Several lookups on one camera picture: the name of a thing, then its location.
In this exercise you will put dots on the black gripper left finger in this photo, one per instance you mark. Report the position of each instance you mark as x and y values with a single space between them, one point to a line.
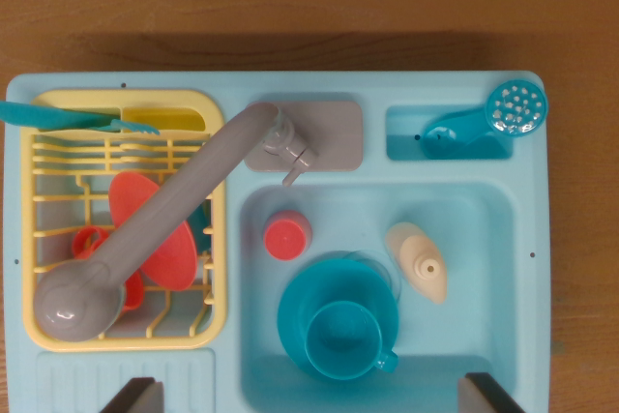
138 398

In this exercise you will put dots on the red plate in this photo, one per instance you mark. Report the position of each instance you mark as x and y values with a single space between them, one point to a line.
130 195

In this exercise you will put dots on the teal toy knife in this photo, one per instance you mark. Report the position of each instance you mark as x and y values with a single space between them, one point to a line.
38 114

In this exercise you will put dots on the grey toy faucet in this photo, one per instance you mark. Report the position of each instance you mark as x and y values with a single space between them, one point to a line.
159 210

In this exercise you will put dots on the clear plastic plate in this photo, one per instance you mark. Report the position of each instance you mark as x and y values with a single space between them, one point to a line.
392 273

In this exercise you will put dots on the red upside-down cup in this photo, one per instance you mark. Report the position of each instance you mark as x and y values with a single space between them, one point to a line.
285 239

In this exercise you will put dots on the light blue toy sink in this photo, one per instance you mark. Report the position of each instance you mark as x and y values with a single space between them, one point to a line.
464 239

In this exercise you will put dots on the teal plate under cup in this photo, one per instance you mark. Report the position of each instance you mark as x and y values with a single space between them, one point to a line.
300 297

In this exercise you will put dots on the teal slotted spoon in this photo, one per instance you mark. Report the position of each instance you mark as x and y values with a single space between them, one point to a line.
515 108

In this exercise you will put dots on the yellow dish rack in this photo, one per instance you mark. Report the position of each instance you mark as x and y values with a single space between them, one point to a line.
48 152

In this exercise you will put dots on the beige detergent bottle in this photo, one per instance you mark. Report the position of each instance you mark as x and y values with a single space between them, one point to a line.
421 263

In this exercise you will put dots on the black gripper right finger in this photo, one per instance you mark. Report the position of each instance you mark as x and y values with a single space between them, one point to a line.
483 396

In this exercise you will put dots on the dark teal plate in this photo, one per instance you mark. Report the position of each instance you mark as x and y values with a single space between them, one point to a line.
199 227

